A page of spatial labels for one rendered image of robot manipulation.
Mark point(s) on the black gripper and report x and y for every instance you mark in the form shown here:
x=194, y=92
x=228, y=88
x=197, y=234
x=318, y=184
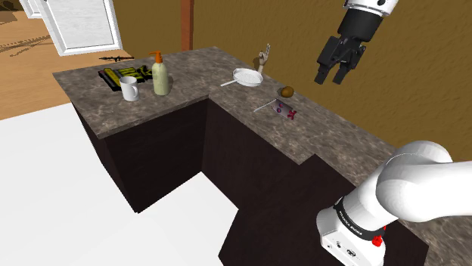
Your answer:
x=356, y=29

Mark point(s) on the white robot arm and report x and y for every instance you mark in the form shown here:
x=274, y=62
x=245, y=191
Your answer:
x=413, y=184

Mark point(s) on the brown kiwi fruit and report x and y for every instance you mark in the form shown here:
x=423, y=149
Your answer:
x=287, y=91

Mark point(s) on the beige hand figure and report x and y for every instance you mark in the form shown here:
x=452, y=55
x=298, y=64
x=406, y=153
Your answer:
x=262, y=59

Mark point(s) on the thin silver stick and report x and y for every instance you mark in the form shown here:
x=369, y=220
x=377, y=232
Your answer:
x=264, y=105

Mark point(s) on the white frying pan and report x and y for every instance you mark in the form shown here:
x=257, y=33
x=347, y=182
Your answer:
x=249, y=78

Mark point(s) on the cream soap bottle orange pump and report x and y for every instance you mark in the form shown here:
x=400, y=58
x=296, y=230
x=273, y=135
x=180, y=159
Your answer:
x=160, y=79

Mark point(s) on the dark brown kitchen counter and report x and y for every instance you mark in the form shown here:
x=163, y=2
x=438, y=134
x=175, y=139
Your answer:
x=155, y=154

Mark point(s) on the white mug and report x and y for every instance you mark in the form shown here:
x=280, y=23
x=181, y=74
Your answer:
x=129, y=88

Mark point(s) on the thin black branch-shaped object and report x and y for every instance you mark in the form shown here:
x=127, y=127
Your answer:
x=117, y=58

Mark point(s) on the white framed door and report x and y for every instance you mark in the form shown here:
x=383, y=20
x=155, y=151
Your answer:
x=81, y=25

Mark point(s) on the brown wooden post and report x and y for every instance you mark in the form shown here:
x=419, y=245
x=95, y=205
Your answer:
x=187, y=24

